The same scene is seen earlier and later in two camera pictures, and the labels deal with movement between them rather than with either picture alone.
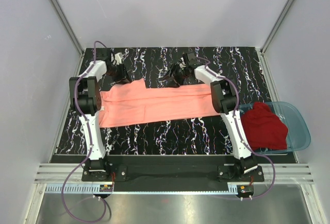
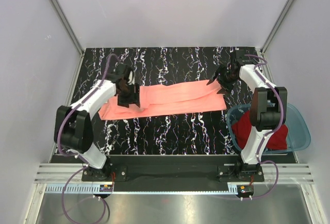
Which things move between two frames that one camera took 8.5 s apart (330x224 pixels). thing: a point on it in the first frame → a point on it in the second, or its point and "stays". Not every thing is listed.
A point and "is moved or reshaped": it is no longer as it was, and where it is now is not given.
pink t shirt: [131, 102] is moved or reshaped
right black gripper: [177, 83] → [221, 70]
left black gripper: [121, 79] → [133, 99]
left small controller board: [106, 188] stays
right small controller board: [245, 190] stays
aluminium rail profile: [66, 173] stays
